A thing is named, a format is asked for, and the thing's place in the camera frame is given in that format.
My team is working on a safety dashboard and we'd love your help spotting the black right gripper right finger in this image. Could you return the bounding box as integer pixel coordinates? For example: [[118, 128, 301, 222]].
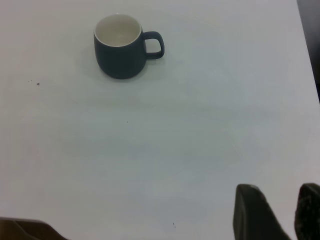
[[294, 182, 320, 240]]

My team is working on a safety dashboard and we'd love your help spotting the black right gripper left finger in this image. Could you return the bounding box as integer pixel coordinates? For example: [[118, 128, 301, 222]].
[[232, 184, 292, 240]]

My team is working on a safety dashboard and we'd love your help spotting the dark grey ceramic mug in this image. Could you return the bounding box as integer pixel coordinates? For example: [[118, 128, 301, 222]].
[[93, 14, 166, 80]]

